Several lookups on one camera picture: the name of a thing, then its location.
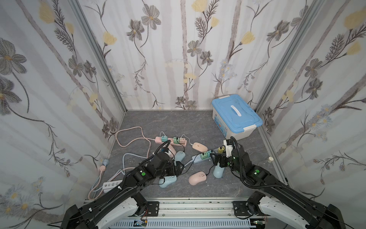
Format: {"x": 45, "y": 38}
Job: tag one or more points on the pink power strip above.
{"x": 158, "y": 141}

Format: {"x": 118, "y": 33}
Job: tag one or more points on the blue mouse middle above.
{"x": 179, "y": 156}

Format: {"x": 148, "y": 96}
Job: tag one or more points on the teal USB charger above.
{"x": 164, "y": 138}

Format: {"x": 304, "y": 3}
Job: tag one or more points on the pink mouse near strip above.
{"x": 171, "y": 151}

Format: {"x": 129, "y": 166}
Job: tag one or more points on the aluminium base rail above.
{"x": 206, "y": 210}

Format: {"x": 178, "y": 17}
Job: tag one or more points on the pink mouse back right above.
{"x": 199, "y": 147}

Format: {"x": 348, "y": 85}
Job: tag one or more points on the blue mouse right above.
{"x": 218, "y": 171}

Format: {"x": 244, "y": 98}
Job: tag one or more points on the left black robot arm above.
{"x": 124, "y": 199}

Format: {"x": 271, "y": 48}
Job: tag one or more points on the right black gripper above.
{"x": 222, "y": 161}

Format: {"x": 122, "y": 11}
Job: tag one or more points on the pink mouse front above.
{"x": 197, "y": 178}

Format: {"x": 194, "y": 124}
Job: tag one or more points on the blue mouse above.
{"x": 218, "y": 171}
{"x": 179, "y": 156}
{"x": 167, "y": 181}

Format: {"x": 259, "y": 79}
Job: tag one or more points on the white power strip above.
{"x": 108, "y": 186}

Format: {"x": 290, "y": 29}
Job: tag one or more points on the blue mouse front left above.
{"x": 167, "y": 181}

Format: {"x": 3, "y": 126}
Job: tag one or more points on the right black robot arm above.
{"x": 274, "y": 198}

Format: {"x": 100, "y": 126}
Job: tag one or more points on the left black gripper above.
{"x": 177, "y": 168}

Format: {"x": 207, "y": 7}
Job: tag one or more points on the blue lid storage box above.
{"x": 234, "y": 117}

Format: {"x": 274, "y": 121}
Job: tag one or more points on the blue power strip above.
{"x": 196, "y": 159}

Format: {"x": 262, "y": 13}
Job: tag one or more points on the yellow charger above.
{"x": 221, "y": 149}

